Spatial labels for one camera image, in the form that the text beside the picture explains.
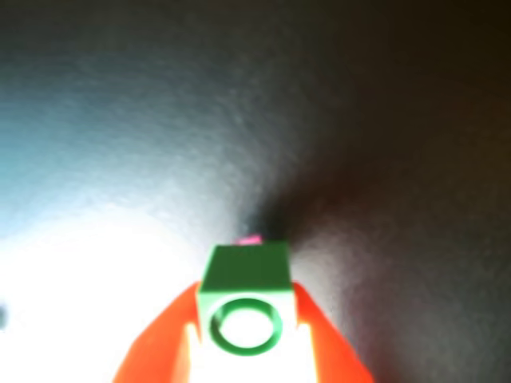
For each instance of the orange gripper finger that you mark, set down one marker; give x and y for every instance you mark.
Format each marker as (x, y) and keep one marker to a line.
(159, 343)
(331, 343)

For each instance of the green cube with circle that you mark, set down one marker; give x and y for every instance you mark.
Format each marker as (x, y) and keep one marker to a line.
(245, 303)

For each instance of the small pink tape marker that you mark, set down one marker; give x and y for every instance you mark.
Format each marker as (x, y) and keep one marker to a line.
(249, 239)

